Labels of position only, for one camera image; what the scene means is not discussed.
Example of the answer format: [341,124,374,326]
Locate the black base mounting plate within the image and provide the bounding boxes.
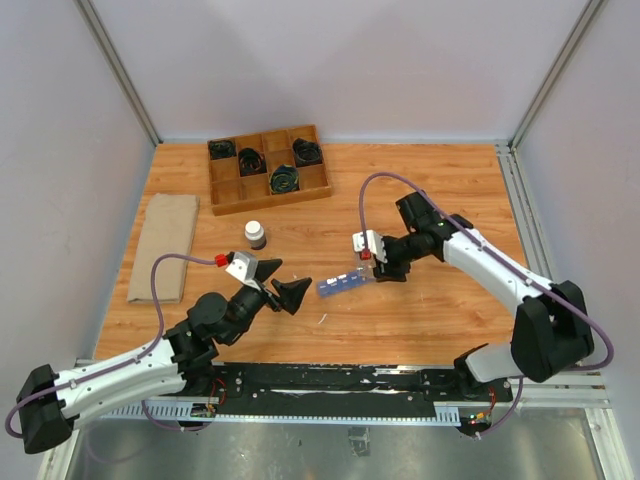
[154,360,515,416]

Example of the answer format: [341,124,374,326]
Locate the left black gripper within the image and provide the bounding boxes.
[222,259,311,344]

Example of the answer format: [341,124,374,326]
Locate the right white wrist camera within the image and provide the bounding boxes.
[352,230,387,263]

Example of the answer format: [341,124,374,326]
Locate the blue weekly pill organizer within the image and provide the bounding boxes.
[316,256,375,298]

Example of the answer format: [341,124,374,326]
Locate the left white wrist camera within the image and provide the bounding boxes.
[225,251,258,289]

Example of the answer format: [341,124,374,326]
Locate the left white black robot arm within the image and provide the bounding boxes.
[4,252,312,454]

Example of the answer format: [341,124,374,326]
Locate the brown bottle with white cap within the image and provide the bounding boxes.
[244,220,267,250]

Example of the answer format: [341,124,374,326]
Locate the folded beige cloth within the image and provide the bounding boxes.
[127,194,199,304]

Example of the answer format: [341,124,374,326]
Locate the grey slotted cable duct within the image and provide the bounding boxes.
[102,400,462,427]

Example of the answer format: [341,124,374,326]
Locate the wooden compartment tray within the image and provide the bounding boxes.
[207,124,332,215]

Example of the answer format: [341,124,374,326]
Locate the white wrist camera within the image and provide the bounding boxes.
[352,230,387,263]
[225,251,258,289]

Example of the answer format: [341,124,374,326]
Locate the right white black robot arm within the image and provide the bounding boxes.
[361,193,594,400]

